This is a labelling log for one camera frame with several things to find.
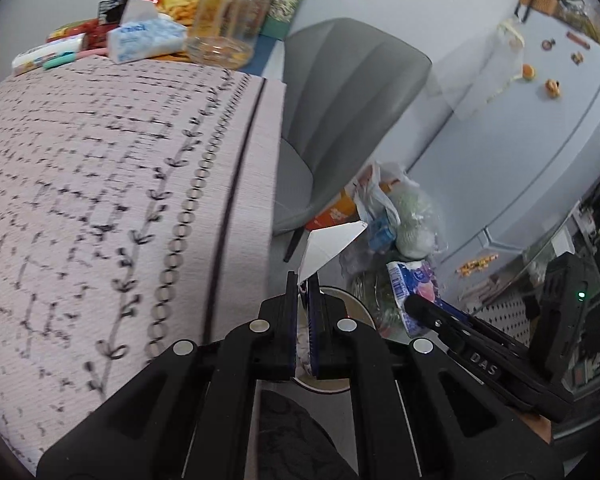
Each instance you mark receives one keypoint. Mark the clear plastic jug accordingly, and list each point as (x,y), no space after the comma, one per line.
(225,32)

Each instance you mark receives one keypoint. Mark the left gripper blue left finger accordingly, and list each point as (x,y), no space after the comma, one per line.
(290,324)

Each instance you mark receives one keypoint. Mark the grey upholstered chair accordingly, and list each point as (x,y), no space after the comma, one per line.
(347,84)

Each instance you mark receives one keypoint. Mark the teal marker pen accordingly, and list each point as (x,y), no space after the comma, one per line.
(72,57)

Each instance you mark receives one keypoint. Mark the white tube package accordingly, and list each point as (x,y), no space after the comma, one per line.
(37,56)

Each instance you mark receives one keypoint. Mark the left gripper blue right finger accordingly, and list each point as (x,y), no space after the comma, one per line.
(316,323)

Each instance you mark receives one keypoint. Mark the blue tissue pack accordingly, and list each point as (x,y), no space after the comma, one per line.
(144,32)

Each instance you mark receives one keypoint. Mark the blue white snack wrapper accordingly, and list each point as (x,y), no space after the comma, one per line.
(411,278)

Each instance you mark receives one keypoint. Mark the orange paper bag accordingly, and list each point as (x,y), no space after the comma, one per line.
(341,209)

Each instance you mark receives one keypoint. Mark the mesh bag on fridge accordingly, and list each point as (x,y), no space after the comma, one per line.
(478,71)

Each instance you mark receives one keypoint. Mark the bag of green vegetables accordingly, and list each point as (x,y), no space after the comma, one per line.
(373,288)

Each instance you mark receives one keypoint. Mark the white card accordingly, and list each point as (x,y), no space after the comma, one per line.
(325,244)

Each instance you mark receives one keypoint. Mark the white refrigerator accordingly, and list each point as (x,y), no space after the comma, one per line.
(505,172)

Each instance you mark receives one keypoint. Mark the white plastic bag with goods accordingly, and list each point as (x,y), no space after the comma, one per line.
(398,212)

